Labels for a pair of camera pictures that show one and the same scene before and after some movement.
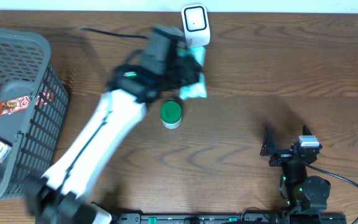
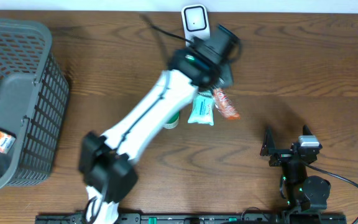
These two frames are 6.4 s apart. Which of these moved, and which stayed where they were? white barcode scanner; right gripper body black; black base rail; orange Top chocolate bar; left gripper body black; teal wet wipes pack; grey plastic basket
Moved: left gripper body black; orange Top chocolate bar; teal wet wipes pack
Stayed: right gripper body black; grey plastic basket; white barcode scanner; black base rail
